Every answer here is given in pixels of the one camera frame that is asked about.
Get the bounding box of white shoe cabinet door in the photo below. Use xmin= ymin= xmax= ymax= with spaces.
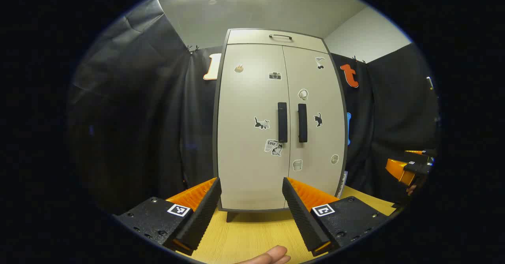
xmin=282 ymin=46 xmax=347 ymax=208
xmin=218 ymin=43 xmax=290 ymax=210

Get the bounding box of black door handle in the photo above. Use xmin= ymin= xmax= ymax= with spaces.
xmin=277 ymin=102 xmax=288 ymax=143
xmin=298 ymin=103 xmax=308 ymax=143

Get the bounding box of white double-door shoe cabinet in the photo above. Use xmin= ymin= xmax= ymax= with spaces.
xmin=212 ymin=28 xmax=348 ymax=222

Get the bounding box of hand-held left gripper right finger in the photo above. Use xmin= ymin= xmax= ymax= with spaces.
xmin=282 ymin=177 xmax=397 ymax=257

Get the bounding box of black backdrop cloth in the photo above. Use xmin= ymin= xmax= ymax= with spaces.
xmin=67 ymin=0 xmax=440 ymax=213

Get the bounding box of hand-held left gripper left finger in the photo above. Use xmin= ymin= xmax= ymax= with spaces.
xmin=114 ymin=177 xmax=222 ymax=256

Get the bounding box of white cabinet drawer front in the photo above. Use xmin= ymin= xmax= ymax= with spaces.
xmin=227 ymin=29 xmax=329 ymax=54

